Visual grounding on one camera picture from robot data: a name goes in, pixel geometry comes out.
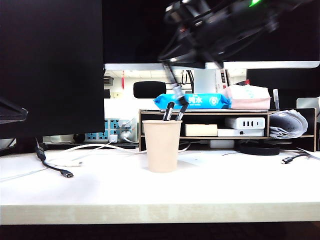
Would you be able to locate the black chair headrest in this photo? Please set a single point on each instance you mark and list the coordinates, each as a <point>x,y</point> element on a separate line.
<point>149,89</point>

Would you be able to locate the white flat device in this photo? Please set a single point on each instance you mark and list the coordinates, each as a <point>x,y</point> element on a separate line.
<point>221,144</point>

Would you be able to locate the black wooden desk shelf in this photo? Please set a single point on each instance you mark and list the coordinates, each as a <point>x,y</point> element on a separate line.
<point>200,113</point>

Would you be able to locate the silver grey power plug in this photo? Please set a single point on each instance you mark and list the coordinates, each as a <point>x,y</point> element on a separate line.
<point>125,135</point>

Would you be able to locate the white paper sheet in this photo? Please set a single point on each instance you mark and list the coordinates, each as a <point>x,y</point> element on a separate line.
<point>197,160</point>
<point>312,155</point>

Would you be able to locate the black monitor base frame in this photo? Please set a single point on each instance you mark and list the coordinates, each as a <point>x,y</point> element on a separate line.
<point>100,146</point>

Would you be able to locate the small red box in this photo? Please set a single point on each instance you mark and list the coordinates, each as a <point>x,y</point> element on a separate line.
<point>244,82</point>

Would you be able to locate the blue and white power strip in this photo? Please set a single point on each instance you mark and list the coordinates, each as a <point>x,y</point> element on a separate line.
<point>97,136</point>

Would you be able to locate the silver panel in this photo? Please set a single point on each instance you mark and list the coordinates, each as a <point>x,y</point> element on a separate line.
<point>307,103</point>

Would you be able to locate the cream rectangular box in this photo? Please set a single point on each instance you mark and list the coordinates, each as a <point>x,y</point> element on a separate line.
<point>200,130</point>

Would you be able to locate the black background monitor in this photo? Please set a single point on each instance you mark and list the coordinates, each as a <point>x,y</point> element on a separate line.
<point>287,80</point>

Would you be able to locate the white multiport charger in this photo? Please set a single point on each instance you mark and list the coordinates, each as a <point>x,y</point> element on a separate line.
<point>246,123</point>

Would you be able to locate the blue wet wipes pack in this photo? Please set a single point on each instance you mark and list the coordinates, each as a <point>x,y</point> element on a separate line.
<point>205,100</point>

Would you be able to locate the black monitor with silver bezel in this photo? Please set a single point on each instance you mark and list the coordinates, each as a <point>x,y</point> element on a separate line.
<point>135,30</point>

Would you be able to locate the small white charger cube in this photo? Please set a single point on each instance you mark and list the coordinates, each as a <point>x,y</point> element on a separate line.
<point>113,138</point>

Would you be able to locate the black round knob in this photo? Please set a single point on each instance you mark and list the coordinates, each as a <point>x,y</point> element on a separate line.
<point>78,137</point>

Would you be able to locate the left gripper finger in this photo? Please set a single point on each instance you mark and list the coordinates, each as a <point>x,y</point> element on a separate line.
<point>11,117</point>
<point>10,107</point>

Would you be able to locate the black round disc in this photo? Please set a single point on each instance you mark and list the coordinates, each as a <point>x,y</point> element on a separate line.
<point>260,149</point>

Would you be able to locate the white adapter plug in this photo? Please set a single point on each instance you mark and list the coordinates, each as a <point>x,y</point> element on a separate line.
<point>123,123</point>

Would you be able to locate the pink tissue pack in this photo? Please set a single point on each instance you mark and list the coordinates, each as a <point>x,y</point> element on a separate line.
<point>248,98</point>

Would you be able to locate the large black monitor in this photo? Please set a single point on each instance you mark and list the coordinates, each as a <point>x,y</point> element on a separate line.
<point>50,50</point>

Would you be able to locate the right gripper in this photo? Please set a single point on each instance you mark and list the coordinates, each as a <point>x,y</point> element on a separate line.
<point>212,32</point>

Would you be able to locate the red hanging ornament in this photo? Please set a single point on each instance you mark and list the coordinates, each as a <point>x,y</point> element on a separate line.
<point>122,82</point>

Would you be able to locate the beige paper cup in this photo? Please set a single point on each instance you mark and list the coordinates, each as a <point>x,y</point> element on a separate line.
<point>162,147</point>

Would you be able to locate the white desk partition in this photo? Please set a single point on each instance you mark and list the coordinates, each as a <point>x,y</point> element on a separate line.
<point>120,107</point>

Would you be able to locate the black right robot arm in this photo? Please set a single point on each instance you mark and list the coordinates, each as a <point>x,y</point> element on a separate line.
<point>262,17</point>

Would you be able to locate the white box with red print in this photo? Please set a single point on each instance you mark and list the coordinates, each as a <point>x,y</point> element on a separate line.
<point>221,80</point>

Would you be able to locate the rolled paper bundle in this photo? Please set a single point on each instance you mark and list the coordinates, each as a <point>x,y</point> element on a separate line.
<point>287,124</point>

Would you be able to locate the white flat box with logo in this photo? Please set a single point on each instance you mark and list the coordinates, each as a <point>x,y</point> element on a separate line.
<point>237,132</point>

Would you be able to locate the translucent capped pen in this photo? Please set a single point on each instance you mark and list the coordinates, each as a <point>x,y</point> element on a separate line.
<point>276,100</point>

